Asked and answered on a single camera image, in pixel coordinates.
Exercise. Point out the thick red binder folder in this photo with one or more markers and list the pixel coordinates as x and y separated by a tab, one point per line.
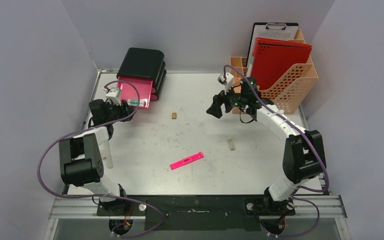
271	58

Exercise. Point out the green white glue stick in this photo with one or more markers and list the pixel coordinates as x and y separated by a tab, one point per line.
136	102

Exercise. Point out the small beige eraser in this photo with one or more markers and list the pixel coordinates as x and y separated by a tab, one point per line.
231	144

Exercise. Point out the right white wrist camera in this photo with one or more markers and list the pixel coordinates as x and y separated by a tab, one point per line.
226	79

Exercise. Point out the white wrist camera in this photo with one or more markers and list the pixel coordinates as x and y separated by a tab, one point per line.
114	96
226	79

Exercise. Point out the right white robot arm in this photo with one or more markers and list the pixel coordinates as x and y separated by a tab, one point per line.
303	156

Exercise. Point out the black pink drawer unit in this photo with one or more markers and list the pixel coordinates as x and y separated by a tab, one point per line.
145	69

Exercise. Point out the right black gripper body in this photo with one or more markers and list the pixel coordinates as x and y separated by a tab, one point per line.
225	102

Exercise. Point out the pink highlighter marker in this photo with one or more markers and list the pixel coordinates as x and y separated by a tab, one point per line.
186	160

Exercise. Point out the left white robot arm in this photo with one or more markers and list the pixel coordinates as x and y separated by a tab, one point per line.
84	157

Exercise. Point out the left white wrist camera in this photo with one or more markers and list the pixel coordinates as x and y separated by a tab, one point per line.
114	96

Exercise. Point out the black clipboard with paper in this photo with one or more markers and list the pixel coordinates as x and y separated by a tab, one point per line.
271	30

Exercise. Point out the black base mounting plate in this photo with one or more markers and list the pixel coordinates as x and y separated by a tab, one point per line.
196	212

